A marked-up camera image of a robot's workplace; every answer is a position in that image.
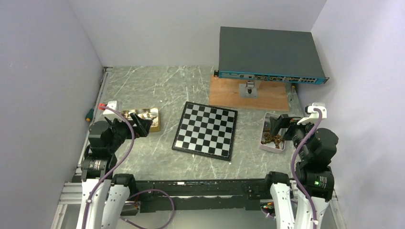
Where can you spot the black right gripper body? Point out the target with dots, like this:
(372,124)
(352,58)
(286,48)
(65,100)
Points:
(284,120)

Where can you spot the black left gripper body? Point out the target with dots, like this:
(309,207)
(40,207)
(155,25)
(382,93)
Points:
(138,130)

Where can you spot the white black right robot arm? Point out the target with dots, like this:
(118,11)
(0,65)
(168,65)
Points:
(310,167)

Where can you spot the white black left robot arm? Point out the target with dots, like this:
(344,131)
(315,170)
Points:
(104,193)

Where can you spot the wooden board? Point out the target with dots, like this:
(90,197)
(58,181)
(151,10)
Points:
(232,93)

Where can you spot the gold metal tin tray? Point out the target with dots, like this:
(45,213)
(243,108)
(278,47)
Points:
(146,114)

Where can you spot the pink plastic tray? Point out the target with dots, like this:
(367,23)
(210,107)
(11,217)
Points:
(268,142)

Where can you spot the green orange screwdriver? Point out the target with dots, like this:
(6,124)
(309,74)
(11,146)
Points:
(90,115)

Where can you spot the black and white chessboard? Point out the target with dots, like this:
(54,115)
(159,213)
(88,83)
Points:
(206,130)

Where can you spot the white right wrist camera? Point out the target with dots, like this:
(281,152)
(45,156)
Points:
(313,110)

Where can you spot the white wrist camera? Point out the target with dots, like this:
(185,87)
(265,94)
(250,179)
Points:
(313,110)
(110,111)

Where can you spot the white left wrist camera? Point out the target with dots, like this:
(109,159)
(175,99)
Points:
(110,111)

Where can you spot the metal bracket with knob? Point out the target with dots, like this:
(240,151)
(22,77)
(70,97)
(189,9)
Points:
(248,90)

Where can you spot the blue grey network switch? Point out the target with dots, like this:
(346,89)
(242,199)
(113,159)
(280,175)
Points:
(269,55)

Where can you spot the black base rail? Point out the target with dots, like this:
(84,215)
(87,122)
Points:
(160,195)

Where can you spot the aluminium frame rail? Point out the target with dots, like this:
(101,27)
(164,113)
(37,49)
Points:
(72,192)

